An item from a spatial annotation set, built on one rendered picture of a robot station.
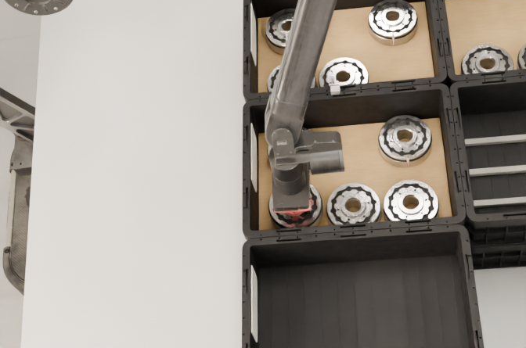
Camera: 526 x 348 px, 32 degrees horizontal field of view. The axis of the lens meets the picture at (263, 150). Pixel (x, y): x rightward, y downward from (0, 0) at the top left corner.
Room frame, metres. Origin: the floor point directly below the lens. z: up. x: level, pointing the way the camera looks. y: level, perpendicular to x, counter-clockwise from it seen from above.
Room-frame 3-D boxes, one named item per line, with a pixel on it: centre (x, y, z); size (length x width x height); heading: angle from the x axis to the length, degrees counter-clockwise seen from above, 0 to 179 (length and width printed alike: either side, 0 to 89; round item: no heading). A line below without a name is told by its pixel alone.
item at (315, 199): (0.81, -0.03, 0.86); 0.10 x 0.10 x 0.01
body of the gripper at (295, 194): (0.81, -0.03, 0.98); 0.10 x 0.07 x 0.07; 166
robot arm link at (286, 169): (0.80, -0.04, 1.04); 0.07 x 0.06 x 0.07; 80
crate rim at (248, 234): (0.84, -0.15, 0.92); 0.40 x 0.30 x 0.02; 77
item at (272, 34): (1.23, -0.13, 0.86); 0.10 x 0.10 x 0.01
